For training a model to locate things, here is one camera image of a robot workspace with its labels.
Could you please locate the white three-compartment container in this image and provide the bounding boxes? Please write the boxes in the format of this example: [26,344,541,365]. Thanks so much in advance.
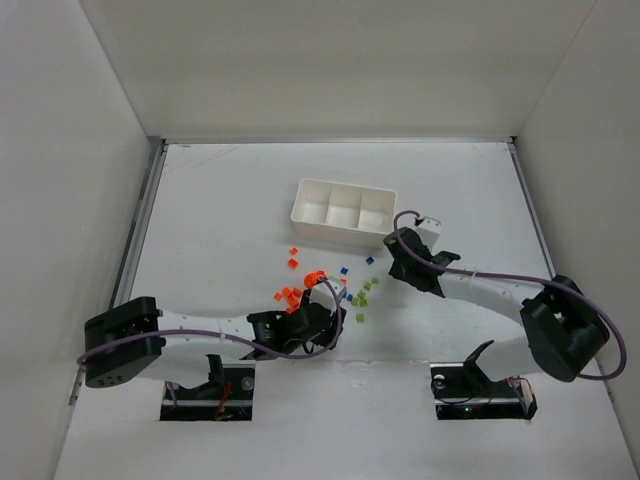
[291,178,397,249]

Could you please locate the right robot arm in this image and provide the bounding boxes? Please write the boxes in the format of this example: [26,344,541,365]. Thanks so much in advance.
[383,227,610,382]

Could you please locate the large orange round lego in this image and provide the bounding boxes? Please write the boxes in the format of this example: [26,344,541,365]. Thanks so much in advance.
[304,270,327,289]

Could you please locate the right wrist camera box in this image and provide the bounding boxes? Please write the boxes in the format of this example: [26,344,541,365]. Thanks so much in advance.
[415,217,441,250]

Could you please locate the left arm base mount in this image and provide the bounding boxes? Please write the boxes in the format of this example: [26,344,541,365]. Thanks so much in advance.
[159,355,255,422]

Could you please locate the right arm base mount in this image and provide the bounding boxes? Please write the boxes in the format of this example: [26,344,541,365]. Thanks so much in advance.
[430,341,538,421]

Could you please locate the purple cable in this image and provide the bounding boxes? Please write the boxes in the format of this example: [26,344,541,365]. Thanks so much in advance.
[77,278,346,371]
[392,209,629,382]

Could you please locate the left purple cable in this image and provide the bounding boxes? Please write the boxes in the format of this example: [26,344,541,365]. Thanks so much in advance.
[77,278,346,371]

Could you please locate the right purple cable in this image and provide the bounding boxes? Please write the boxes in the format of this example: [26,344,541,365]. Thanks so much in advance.
[392,209,629,382]

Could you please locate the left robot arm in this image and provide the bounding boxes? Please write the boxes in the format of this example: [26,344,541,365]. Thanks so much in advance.
[78,297,346,389]

